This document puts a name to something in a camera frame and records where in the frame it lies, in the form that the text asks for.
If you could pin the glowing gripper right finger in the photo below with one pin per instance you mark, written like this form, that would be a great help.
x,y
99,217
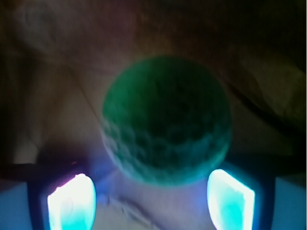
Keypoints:
x,y
230,202

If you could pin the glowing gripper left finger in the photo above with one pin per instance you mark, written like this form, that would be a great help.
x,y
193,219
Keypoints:
x,y
72,206

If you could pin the green foam ball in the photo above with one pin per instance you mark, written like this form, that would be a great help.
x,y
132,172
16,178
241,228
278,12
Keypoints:
x,y
166,121

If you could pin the brown paper bag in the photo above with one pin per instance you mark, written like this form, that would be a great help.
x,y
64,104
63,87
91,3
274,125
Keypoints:
x,y
58,58

